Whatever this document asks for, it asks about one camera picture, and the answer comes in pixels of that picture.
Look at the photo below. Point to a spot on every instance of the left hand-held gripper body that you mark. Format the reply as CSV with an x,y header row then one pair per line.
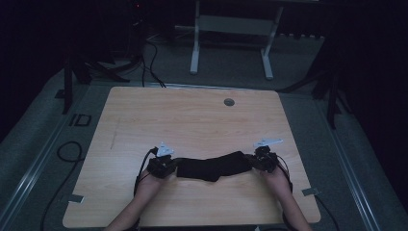
x,y
162,165

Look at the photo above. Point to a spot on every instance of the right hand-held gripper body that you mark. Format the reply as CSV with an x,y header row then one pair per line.
x,y
266,160

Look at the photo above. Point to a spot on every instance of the black sock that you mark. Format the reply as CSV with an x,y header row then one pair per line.
x,y
211,166

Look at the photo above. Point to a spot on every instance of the person's left hand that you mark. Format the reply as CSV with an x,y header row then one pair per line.
x,y
152,183

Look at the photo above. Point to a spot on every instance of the person's right hand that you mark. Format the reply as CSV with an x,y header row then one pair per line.
x,y
275,181

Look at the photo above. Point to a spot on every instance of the grey tape piece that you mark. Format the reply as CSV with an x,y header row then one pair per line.
x,y
310,192
76,199

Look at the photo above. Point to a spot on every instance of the grey table grommet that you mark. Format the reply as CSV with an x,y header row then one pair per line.
x,y
229,102

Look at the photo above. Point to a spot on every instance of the black tripod stand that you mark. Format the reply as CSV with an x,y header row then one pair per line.
x,y
332,96
67,86

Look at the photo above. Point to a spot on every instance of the black floor tape marks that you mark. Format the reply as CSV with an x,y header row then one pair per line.
x,y
80,120

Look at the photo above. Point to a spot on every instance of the dark equipment stand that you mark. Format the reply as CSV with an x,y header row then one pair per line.
x,y
138,29

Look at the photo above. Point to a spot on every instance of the silver floor rail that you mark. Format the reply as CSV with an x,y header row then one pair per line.
x,y
198,86
35,166
356,186

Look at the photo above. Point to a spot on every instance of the white desk frame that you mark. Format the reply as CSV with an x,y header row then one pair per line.
x,y
235,25

